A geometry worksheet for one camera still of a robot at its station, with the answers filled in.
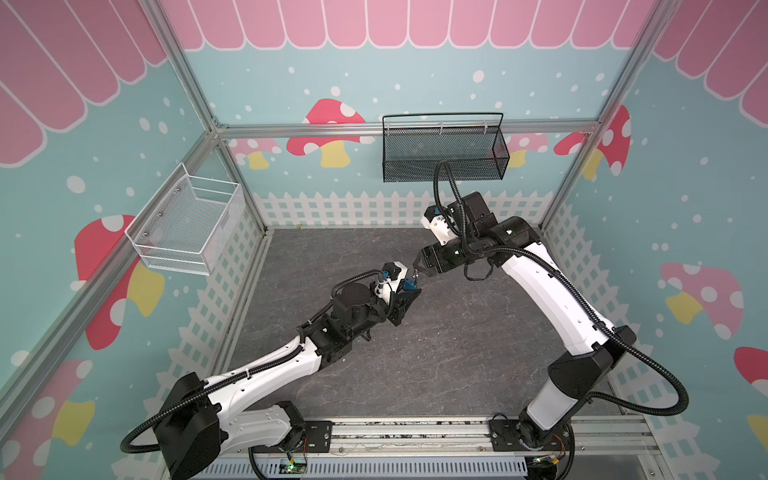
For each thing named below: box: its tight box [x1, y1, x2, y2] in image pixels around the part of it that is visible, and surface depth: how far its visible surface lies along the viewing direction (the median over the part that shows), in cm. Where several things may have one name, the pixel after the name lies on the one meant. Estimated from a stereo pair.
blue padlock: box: [403, 278, 419, 290], surface depth 72 cm
